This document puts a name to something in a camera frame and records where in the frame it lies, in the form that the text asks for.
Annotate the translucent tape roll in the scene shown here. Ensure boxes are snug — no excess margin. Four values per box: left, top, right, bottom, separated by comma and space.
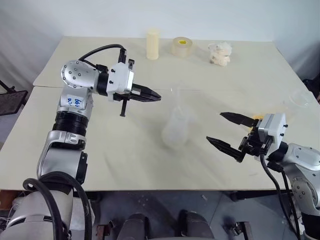
171, 36, 195, 59

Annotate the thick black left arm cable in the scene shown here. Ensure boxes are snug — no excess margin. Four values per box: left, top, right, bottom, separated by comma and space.
22, 172, 94, 240

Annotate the black metal mesh stand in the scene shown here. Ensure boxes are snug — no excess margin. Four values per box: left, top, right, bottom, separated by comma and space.
0, 79, 29, 117

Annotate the dark rounded shape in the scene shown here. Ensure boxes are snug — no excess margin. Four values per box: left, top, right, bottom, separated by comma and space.
117, 212, 156, 240
174, 209, 216, 240

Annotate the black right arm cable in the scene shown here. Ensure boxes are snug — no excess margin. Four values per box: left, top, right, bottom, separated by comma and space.
259, 152, 302, 240

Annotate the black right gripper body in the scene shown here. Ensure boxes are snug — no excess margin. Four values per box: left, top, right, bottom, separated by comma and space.
238, 124, 273, 161

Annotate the black object beside table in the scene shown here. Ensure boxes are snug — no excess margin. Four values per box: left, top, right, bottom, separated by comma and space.
302, 78, 320, 103

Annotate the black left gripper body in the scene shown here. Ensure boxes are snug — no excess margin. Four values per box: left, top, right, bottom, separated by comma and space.
112, 59, 135, 118

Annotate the white plastic bag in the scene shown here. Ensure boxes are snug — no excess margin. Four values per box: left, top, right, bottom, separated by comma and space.
7, 191, 36, 218

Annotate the clear plastic bottle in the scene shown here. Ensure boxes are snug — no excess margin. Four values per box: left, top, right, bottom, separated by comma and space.
161, 87, 198, 151

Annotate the clear plastic cup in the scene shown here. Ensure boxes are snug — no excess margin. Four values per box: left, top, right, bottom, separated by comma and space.
288, 88, 314, 108

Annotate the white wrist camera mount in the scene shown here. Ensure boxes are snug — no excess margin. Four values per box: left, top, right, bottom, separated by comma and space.
106, 61, 135, 102
256, 112, 289, 157

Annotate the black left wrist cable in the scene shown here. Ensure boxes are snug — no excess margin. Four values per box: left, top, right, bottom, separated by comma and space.
77, 44, 127, 66

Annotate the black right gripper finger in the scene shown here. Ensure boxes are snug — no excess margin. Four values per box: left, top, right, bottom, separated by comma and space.
219, 111, 260, 127
205, 136, 248, 164

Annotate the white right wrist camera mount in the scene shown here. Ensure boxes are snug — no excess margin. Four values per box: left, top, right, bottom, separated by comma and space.
256, 112, 289, 157

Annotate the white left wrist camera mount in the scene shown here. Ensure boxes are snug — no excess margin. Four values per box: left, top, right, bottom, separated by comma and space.
106, 61, 135, 102

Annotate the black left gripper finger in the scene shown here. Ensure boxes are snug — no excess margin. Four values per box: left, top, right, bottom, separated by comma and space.
130, 93, 161, 103
131, 83, 162, 100

